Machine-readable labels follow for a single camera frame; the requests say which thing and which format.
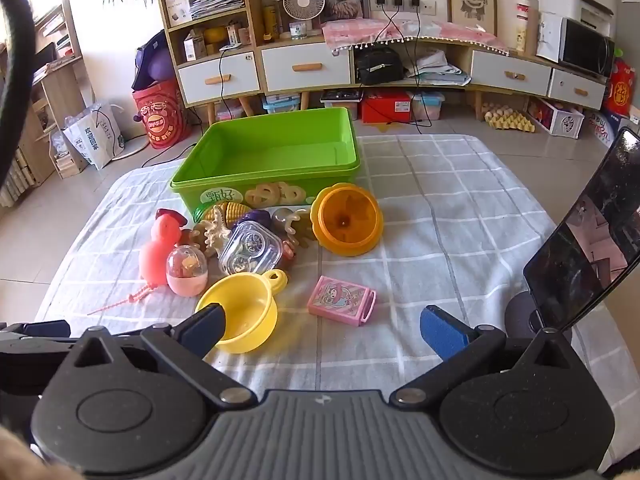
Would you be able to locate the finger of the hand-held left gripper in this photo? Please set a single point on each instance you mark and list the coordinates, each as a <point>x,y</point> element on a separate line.
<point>45,329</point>

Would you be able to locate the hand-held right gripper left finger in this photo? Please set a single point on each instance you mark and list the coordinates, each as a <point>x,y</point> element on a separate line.
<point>205,329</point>

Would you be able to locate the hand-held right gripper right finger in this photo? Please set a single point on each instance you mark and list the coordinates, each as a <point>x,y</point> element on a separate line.
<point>444,334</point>

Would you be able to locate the yellow toy pot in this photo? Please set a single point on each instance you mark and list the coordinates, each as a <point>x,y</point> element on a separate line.
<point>247,317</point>

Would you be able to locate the pink egg capsule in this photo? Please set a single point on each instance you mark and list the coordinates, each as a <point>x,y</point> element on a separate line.
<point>186,272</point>

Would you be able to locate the pink flamingo toy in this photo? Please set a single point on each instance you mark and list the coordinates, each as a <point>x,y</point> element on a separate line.
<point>157,255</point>

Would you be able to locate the clear plastic case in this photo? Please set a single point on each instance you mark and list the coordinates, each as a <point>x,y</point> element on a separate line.
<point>250,247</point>

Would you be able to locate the pink card box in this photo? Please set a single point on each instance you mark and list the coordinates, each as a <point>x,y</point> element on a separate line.
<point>340,302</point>

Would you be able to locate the orange plastic toy bowl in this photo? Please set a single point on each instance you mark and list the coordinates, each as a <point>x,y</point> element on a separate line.
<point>347,220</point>

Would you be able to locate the green plastic storage box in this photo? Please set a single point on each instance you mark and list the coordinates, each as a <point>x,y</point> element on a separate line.
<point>280,150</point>

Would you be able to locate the tan plastic claw toy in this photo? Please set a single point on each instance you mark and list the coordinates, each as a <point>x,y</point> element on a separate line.
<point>196,240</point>
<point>300,227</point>

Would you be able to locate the tan fuzzy sleeve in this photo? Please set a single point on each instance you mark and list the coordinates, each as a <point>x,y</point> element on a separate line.
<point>20,455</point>

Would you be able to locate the cream toy starfish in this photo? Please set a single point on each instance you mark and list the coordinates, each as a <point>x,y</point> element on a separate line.
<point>217,235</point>

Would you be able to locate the grey checkered blanket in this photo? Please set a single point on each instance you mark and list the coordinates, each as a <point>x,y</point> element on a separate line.
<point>475,220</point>

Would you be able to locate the yellow toy corn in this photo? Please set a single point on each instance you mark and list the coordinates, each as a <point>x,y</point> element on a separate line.
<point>232,212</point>

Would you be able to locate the purple toy grapes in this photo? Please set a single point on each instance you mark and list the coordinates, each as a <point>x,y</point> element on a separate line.
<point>257,216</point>

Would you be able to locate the clear round capsule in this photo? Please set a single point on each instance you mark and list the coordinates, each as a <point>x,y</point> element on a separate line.
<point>282,216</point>

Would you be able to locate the black smartphone on stand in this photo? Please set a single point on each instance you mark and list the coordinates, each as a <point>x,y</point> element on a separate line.
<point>585,240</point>

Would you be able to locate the white shopping bag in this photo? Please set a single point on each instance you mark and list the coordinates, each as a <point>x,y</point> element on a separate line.
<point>95,135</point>

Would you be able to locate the red printed bucket bag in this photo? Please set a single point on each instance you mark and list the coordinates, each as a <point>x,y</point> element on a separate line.
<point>160,115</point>

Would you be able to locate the yellow egg tray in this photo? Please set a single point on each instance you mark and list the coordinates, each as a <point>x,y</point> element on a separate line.
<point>507,119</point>

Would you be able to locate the clear plastic storage box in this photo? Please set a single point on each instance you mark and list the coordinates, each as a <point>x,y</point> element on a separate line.
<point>427,105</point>

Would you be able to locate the red cardboard box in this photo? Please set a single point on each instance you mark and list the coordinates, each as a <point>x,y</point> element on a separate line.
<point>385,107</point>

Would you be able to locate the clear box with blue lid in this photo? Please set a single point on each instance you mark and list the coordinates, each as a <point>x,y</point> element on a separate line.
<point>280,104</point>

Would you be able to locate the wooden bookshelf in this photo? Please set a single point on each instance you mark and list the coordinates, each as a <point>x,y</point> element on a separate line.
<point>55,90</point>

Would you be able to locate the white printed carton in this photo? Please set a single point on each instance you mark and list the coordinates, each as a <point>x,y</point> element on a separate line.
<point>557,119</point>

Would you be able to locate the folded light cloths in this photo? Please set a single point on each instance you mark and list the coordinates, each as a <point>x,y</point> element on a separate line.
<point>440,69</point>

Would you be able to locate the low wooden sideboard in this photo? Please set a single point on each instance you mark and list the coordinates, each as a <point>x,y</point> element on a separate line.
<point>450,65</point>

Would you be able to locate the purple plush toy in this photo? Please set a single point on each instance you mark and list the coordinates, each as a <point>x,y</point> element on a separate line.
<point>157,62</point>

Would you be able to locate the black bag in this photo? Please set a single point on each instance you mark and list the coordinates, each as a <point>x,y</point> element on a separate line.
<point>379,65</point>

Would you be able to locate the red gift bag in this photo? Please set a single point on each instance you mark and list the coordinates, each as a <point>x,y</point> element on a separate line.
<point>619,90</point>

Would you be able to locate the wooden shelf cabinet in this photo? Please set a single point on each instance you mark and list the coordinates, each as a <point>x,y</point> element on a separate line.
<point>250,25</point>

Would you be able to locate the pink lace cloth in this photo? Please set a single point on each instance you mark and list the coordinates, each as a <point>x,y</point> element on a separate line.
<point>380,32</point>

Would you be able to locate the yellow can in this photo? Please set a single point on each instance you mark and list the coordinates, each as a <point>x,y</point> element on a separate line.
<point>270,22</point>

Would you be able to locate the white microwave oven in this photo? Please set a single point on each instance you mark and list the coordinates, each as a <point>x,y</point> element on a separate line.
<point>585,47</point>

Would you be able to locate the white carton on shelf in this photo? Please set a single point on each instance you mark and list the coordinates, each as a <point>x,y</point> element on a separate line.
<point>177,7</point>

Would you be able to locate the stack of papers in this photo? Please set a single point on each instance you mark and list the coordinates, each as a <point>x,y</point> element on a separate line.
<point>217,2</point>

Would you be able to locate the framed cartoon drawing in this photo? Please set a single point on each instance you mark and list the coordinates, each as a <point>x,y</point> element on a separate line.
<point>471,0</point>

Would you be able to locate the small white desk fan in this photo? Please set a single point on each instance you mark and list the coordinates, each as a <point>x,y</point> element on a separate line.
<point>304,5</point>

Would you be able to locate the white printer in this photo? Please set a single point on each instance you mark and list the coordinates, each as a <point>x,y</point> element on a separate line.
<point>570,2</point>

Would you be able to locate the wall power outlets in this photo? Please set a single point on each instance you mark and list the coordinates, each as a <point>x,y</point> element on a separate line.
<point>405,5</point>

